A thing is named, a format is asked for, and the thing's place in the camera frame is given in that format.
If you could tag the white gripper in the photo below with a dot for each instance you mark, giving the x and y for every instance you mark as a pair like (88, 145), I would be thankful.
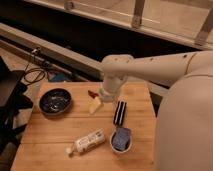
(109, 92)

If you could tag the white plastic bottle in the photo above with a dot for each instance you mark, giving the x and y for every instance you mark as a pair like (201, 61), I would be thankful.
(87, 142)

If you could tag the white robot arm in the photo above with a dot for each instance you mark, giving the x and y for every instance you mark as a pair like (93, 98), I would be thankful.
(184, 128)

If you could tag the dark ceramic bowl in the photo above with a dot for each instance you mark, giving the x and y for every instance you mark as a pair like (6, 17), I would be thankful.
(55, 101)

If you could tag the small brown red object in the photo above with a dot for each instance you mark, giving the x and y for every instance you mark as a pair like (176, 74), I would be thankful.
(93, 94)

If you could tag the black white striped block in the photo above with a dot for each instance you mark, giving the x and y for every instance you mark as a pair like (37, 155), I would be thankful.
(119, 113)

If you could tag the blue cloth in cup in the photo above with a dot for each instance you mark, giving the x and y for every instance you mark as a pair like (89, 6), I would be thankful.
(121, 138)

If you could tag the blue object behind table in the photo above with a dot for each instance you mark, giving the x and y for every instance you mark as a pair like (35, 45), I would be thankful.
(58, 78)

